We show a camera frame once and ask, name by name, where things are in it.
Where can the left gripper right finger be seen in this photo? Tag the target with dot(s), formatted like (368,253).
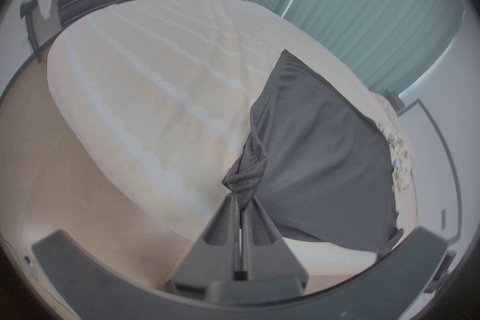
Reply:
(266,243)

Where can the grey bedside table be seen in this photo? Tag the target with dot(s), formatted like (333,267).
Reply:
(392,99)

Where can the white printed pyjama top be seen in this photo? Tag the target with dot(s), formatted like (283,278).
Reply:
(399,157)

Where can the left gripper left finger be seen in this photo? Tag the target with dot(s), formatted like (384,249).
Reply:
(217,236)

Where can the white hanging cloth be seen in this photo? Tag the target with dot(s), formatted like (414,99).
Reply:
(45,1)

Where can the dark dressing table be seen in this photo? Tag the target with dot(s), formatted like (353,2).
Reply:
(37,22)

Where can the bed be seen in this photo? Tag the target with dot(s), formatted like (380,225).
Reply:
(150,86)

